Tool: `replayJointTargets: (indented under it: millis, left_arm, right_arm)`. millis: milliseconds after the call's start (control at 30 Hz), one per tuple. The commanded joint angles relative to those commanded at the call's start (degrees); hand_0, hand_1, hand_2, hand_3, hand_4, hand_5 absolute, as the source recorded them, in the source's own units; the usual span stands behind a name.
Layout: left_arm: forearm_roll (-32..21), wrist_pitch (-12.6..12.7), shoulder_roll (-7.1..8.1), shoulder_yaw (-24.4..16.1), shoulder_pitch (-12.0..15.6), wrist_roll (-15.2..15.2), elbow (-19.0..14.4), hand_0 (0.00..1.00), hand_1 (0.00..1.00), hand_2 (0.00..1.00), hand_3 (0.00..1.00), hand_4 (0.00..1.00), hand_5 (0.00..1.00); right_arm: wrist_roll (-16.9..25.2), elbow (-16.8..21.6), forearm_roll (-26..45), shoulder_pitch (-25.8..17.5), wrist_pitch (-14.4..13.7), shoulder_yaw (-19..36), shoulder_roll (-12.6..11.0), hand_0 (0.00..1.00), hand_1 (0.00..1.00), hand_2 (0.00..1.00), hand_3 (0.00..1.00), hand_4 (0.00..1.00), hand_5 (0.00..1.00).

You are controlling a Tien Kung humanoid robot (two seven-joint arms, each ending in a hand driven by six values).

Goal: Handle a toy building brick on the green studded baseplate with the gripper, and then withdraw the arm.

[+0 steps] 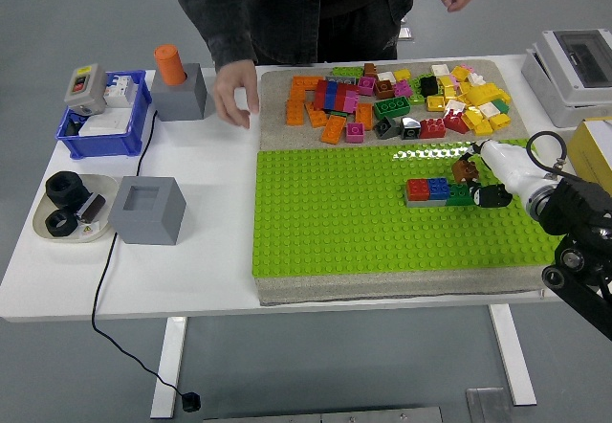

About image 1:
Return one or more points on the person's right hand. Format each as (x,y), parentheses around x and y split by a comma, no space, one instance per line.
(234,90)

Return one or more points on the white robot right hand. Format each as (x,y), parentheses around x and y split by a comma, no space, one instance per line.
(511,169)

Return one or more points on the brown square toy brick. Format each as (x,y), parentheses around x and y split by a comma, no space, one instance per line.
(465,171)

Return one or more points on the person's right forearm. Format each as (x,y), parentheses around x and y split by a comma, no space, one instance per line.
(215,16)

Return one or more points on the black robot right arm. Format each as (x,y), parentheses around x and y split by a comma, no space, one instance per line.
(574,205)

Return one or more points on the dark green long toy brick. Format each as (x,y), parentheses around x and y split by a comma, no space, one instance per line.
(458,195)

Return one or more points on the orange long toy brick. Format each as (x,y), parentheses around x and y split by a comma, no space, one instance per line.
(295,107)
(333,129)
(306,82)
(364,117)
(316,116)

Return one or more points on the white toy brick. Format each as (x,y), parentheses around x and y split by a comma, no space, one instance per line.
(475,79)
(455,106)
(385,77)
(440,70)
(489,109)

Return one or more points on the blue square toy brick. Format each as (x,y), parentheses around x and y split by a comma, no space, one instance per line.
(438,188)

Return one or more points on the large yellow toy brick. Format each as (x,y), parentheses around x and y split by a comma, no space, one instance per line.
(483,94)

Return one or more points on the red long toy brick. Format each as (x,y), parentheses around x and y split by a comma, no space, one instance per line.
(320,97)
(341,97)

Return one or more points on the pink toy brick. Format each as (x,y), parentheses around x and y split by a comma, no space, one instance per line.
(471,67)

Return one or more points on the grey flat toy brick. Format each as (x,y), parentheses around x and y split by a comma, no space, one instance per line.
(423,204)

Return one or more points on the blue long toy brick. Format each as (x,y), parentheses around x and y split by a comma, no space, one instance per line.
(331,95)

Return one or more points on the small dark green toy brick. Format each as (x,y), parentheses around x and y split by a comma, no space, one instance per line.
(338,114)

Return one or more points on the dark grey long toy brick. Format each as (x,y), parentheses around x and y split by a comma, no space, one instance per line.
(342,80)

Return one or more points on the black sloped toy brick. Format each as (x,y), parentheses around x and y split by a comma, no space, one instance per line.
(410,129)

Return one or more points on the lime green flat toy brick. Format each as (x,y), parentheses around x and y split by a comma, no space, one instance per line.
(349,72)

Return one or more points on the magenta long toy brick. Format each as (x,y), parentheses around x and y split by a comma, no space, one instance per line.
(352,102)

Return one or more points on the magenta square toy brick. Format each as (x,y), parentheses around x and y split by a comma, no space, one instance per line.
(403,89)
(355,133)
(366,86)

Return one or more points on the small brown toy brick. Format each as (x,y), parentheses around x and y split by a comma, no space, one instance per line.
(370,70)

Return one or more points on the dark grey sloped toy brick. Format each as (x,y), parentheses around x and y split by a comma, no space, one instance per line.
(386,127)

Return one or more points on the brown hollow toy brick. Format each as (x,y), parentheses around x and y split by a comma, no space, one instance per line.
(384,89)

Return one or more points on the dark green hollow toy brick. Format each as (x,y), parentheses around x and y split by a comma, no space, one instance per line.
(392,108)

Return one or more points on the lime green studded baseplate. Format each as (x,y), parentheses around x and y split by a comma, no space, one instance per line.
(334,217)

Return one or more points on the grey-brown mat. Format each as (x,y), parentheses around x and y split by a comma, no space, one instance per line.
(272,121)

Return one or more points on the grey block with round hole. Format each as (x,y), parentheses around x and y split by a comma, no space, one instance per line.
(181,102)

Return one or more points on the orange plastic cylinder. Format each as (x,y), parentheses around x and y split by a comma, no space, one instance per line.
(169,64)

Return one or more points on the metal floor plate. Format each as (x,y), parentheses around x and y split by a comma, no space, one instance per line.
(405,34)

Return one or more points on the yellow cardboard box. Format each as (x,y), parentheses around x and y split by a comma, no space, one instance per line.
(590,160)

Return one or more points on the white circuit breaker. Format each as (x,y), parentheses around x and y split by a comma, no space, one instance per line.
(119,93)

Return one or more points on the person's torso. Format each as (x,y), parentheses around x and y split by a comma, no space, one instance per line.
(325,6)

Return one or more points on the blue plastic bin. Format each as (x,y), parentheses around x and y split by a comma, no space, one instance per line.
(100,148)

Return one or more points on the cream oval tray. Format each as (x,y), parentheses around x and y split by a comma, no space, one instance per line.
(102,186)

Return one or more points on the grey block with square recess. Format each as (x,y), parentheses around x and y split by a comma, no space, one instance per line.
(143,227)

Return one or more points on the small black part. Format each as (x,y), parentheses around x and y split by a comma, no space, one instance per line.
(72,128)

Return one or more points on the dark brown roller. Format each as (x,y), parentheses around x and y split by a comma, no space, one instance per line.
(92,207)

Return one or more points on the white table leg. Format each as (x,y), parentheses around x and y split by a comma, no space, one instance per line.
(514,361)
(168,370)

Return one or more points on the white warning label tag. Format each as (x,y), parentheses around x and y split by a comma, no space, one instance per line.
(87,232)

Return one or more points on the large black hex nut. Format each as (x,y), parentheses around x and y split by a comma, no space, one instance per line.
(52,193)

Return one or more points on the small black hex nut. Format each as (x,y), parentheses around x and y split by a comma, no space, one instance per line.
(71,226)

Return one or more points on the long metal bar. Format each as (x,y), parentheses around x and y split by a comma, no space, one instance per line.
(334,416)

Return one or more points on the black plug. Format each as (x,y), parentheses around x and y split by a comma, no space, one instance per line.
(190,402)

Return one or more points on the grey electrical enclosure box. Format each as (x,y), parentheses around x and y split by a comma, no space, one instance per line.
(550,83)

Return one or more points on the white wall switch plate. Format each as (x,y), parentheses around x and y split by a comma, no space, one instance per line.
(105,124)

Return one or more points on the grey push-button switch box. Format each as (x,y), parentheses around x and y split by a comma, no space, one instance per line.
(93,89)

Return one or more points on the square metal base plate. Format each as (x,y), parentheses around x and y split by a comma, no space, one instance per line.
(487,406)

